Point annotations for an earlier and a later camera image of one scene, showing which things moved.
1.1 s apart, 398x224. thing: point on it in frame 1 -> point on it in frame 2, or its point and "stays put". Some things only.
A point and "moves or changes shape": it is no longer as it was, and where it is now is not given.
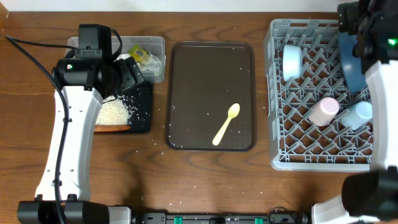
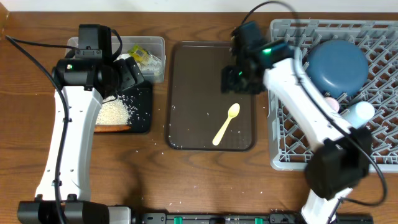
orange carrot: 111,127 stays put
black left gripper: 129,80 stays put
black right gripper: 348,14 -> 227,84
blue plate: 352,65 moves or changes shape
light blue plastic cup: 357,116 stays put
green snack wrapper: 146,60 stays put
